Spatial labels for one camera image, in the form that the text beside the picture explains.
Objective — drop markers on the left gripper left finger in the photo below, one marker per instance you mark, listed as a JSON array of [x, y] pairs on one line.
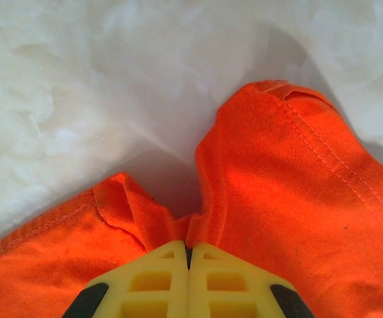
[[151, 281]]

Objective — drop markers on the orange t-shirt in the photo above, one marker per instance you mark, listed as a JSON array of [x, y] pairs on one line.
[[277, 198]]

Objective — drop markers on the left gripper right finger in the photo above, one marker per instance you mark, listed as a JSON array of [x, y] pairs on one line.
[[228, 281]]

